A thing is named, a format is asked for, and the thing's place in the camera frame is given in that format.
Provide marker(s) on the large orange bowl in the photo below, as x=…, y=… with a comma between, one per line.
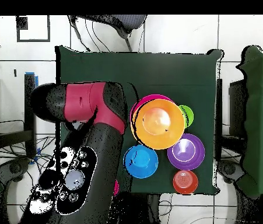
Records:
x=159, y=124

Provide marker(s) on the large pink bowl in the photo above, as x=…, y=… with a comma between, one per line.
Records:
x=145, y=99

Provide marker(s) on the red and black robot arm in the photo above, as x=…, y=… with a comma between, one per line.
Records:
x=98, y=163

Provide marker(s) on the medium blue bowl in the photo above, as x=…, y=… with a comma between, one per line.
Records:
x=141, y=161

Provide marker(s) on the small green bowl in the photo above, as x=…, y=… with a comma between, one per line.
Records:
x=190, y=114

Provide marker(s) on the dark green tablecloth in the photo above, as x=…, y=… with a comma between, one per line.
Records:
x=156, y=70

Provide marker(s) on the small pink-red bowl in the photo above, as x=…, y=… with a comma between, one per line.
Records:
x=116, y=187

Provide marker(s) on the purple bowl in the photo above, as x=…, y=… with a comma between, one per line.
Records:
x=189, y=156

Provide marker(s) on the small orange bowl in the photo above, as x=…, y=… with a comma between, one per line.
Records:
x=185, y=182

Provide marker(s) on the black metal stand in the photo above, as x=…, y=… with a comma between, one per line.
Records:
x=29, y=130

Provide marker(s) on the grey mesh office chair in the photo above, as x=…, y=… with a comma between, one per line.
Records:
x=126, y=21

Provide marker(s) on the blue tape strip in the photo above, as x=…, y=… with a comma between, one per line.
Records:
x=36, y=80

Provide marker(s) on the black chair base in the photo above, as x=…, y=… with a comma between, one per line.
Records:
x=229, y=169
x=12, y=168

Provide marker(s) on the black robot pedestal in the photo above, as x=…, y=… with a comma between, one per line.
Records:
x=140, y=210

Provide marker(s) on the black square floor frame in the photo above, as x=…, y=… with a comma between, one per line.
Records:
x=33, y=40

